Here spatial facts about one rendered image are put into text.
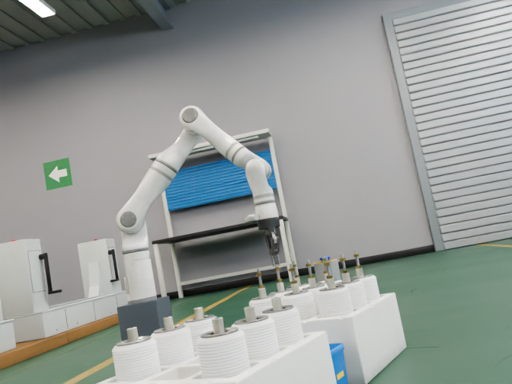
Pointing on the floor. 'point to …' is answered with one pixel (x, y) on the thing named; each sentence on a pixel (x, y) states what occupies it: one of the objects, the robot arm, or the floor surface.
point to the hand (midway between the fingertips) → (275, 260)
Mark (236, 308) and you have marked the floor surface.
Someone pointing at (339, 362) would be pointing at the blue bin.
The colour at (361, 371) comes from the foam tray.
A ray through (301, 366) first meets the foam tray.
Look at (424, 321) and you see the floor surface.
